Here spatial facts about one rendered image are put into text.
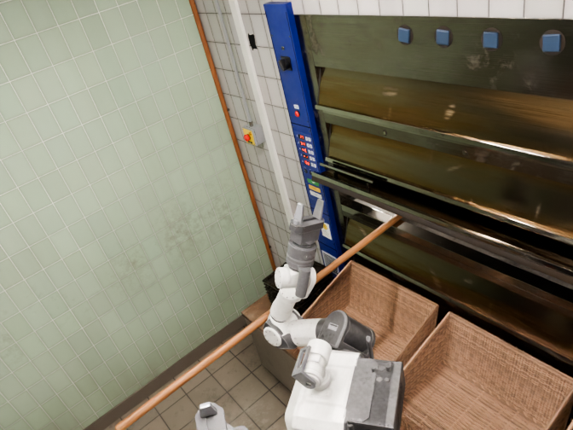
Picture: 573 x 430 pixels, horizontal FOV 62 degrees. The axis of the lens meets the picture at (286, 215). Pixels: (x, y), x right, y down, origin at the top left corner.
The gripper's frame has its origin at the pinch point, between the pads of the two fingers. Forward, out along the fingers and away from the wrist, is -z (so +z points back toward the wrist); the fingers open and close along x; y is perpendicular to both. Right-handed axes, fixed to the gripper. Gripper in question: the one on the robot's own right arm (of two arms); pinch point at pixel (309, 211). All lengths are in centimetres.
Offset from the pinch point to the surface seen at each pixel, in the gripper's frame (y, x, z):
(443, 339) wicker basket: -19, -87, 72
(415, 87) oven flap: 9, -54, -35
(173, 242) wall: 139, -41, 89
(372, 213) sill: 32, -82, 30
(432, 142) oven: -1, -59, -17
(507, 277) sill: -37, -75, 25
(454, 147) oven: -10, -58, -19
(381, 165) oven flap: 23, -66, 1
